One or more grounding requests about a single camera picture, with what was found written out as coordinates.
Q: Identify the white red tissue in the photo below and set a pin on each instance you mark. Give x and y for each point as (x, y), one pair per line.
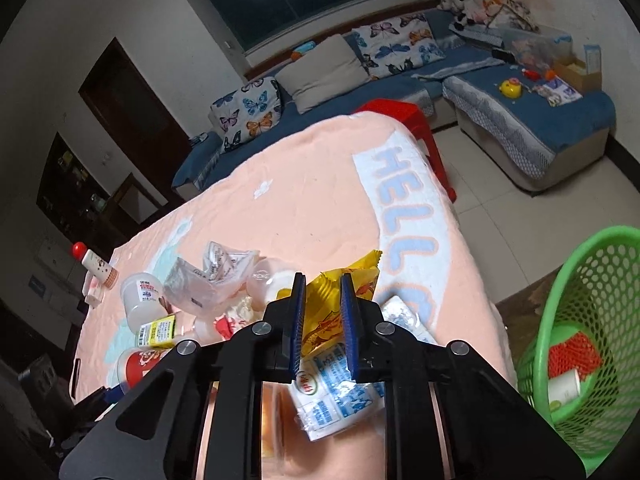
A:
(232, 317)

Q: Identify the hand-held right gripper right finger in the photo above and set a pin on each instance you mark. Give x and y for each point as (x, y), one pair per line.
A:
(350, 330)

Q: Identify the red mesh sleeve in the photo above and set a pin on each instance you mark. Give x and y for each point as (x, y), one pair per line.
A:
(575, 355)

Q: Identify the black white plush toy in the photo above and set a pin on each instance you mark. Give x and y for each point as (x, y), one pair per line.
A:
(457, 7)

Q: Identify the crumpled printed clear wrapper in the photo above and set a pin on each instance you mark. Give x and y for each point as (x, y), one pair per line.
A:
(225, 260)

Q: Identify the blue white leaflet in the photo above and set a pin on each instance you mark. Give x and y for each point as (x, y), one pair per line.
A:
(560, 92)

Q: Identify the clear storage box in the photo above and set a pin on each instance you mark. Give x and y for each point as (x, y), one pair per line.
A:
(537, 47)

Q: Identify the white bottle with red cap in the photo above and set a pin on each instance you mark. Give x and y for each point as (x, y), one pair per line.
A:
(97, 265)

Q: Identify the blue sofa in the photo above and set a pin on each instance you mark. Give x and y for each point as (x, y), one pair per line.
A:
(575, 110)

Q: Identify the cardboard box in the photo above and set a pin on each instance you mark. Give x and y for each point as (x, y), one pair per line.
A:
(575, 72)

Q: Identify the white paper cup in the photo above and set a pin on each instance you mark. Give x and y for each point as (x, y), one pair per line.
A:
(565, 387)

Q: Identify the green plastic basket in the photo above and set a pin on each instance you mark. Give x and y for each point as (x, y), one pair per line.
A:
(612, 240)

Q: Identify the blue white milk carton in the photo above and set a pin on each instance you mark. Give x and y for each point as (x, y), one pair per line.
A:
(335, 395)

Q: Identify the grey pillow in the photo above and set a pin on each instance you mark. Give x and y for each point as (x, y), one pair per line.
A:
(322, 72)

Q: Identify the yellow snack bag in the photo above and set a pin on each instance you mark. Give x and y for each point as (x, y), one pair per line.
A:
(322, 310)

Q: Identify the white cup with red label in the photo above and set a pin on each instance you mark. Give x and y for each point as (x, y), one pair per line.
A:
(142, 295)

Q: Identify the clear plastic dome lid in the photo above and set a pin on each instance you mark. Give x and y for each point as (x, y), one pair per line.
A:
(267, 280)

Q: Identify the dark brown door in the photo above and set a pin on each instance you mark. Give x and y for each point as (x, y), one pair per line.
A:
(130, 105)

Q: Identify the clear plastic bag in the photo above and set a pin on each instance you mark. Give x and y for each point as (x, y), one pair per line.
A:
(195, 290)

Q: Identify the red plastic stool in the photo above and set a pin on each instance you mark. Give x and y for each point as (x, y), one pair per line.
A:
(390, 109)

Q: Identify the dark wooden cabinet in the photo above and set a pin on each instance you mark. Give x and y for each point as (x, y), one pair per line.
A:
(75, 185)

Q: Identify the yellow toy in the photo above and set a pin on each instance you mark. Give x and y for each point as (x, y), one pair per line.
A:
(511, 88)

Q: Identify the butterfly print pillow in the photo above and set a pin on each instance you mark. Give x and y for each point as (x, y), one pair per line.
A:
(247, 110)
(400, 45)

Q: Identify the small pink box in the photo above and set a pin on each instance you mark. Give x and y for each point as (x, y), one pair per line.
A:
(94, 292)

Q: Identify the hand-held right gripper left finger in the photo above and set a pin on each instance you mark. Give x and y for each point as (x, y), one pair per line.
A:
(299, 320)

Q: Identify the pale blue small box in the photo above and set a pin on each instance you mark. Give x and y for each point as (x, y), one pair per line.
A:
(593, 60)

